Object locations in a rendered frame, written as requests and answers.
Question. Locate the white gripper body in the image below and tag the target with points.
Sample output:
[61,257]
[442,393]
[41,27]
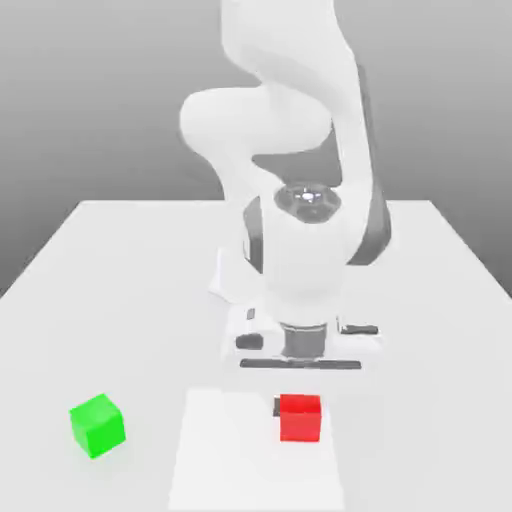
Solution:
[300,364]

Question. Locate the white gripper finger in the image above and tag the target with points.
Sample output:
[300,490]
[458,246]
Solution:
[276,406]

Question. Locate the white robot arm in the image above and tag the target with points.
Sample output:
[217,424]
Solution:
[296,120]

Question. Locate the small red cube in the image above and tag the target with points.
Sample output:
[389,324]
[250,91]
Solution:
[300,420]

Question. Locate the small green cube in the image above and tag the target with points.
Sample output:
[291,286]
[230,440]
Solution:
[98,426]

